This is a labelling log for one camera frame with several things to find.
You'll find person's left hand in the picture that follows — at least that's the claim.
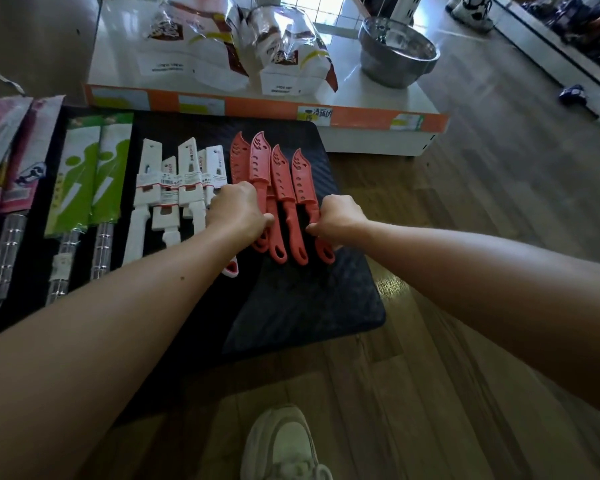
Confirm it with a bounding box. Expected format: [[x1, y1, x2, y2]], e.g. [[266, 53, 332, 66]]
[[206, 181, 275, 242]]

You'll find person's right hand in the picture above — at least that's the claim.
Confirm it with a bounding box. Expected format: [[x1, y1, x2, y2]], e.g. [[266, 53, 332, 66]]
[[306, 195, 371, 248]]

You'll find red sheathed fruit knife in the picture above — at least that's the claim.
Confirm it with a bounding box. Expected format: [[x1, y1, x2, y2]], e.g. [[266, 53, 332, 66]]
[[249, 131, 289, 265], [270, 144, 310, 266], [229, 131, 271, 254], [291, 148, 336, 265]]

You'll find person's right forearm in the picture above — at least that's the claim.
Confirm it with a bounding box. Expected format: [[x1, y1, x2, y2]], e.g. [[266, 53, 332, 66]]
[[352, 220, 600, 425]]

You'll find person's left forearm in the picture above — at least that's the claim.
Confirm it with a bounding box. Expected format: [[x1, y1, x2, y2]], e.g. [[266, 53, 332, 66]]
[[0, 224, 253, 480]]

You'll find white sheathed knife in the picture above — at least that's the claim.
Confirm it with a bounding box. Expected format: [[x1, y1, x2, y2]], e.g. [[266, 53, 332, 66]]
[[177, 137, 207, 236], [199, 145, 229, 208], [122, 139, 162, 267], [151, 156, 182, 248]]

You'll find black rubber mat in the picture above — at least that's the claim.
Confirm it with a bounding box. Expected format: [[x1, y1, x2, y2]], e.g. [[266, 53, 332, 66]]
[[0, 101, 387, 426]]

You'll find white display platform orange edge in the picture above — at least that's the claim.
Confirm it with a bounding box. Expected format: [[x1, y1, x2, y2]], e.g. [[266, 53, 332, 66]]
[[82, 0, 450, 158]]

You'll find green packaged knife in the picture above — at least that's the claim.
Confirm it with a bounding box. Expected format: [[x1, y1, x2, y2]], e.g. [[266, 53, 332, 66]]
[[89, 112, 135, 282], [44, 115, 104, 306]]

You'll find clear plastic goods bag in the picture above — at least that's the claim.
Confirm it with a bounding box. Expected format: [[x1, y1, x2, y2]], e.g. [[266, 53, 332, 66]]
[[137, 0, 251, 94], [247, 2, 340, 98]]

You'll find stainless steel bowl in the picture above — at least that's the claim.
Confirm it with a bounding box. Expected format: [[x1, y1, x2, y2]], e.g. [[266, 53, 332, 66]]
[[357, 16, 441, 90]]

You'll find person's white sneaker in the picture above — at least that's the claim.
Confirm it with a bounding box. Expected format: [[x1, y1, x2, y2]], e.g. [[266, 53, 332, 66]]
[[239, 404, 334, 480]]

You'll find small blue object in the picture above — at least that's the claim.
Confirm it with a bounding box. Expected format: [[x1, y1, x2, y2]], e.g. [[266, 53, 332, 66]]
[[558, 84, 588, 107]]

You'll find white paper strip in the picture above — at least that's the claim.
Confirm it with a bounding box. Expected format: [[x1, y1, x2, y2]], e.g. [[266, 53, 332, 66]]
[[0, 68, 27, 96]]

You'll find white shelf base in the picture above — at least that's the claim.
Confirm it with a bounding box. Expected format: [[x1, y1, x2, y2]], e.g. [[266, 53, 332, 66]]
[[489, 0, 600, 131]]

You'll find white stand post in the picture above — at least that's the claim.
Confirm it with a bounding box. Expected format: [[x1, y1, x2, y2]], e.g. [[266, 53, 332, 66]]
[[389, 0, 424, 26]]

